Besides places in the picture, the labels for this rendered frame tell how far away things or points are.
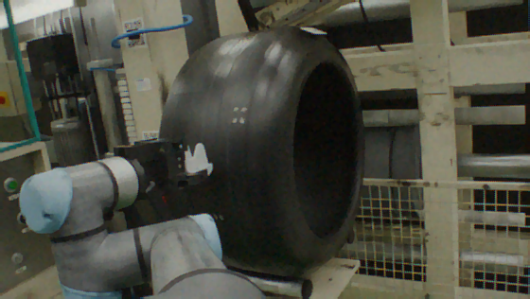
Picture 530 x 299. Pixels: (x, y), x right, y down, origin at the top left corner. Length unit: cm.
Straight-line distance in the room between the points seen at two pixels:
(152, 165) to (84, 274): 21
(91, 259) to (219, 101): 40
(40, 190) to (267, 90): 45
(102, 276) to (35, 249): 81
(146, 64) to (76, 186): 64
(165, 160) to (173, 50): 54
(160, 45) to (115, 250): 68
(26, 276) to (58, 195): 84
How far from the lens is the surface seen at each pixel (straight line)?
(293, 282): 105
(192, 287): 28
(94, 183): 62
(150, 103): 121
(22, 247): 140
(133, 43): 122
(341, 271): 131
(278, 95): 85
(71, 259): 62
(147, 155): 71
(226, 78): 89
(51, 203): 59
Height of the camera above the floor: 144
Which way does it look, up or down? 13 degrees down
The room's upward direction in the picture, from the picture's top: 8 degrees counter-clockwise
